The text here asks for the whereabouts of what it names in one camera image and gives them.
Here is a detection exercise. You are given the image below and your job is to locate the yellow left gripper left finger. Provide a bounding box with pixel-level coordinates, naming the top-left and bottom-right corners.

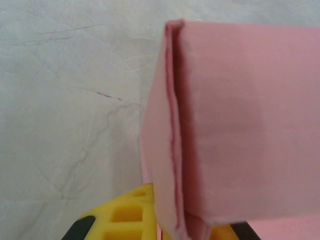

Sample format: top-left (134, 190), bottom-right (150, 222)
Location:
top-left (61, 182), bottom-right (158, 240)

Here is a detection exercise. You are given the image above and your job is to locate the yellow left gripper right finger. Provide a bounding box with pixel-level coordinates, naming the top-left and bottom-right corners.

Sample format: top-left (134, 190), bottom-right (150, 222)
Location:
top-left (209, 221), bottom-right (261, 240)

